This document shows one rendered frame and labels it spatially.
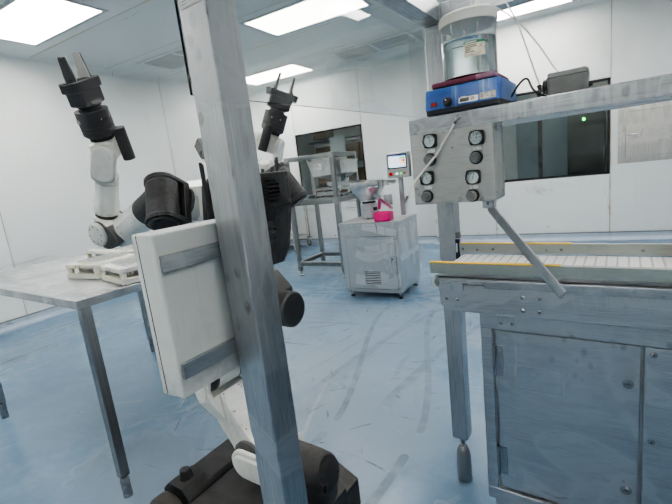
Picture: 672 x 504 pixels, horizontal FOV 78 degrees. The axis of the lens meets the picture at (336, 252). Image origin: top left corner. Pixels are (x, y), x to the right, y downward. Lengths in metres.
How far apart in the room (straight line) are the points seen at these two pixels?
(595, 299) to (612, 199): 5.29
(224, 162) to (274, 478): 0.55
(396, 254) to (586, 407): 2.82
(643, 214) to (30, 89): 7.44
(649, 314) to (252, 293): 0.90
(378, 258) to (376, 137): 3.32
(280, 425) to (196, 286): 0.28
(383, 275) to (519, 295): 2.92
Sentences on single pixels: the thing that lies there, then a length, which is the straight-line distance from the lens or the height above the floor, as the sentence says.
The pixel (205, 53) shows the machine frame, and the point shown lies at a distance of 0.70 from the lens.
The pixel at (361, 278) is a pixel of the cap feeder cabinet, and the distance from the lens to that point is 4.16.
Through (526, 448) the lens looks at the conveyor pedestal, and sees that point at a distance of 1.48.
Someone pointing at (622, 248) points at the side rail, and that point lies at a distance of 1.43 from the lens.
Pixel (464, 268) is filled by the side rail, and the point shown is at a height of 0.96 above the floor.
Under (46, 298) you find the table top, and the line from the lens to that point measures 2.12.
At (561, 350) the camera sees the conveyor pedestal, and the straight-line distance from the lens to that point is 1.30.
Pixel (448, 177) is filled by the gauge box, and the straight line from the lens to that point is 1.16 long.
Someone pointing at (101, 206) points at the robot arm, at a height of 1.24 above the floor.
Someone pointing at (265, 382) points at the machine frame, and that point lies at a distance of 0.74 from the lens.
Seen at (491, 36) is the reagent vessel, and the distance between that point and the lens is 1.28.
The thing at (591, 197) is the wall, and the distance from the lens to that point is 6.43.
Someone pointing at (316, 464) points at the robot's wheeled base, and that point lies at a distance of 1.52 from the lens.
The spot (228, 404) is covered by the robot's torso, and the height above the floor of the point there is 0.47.
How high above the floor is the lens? 1.27
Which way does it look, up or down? 11 degrees down
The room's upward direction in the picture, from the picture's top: 7 degrees counter-clockwise
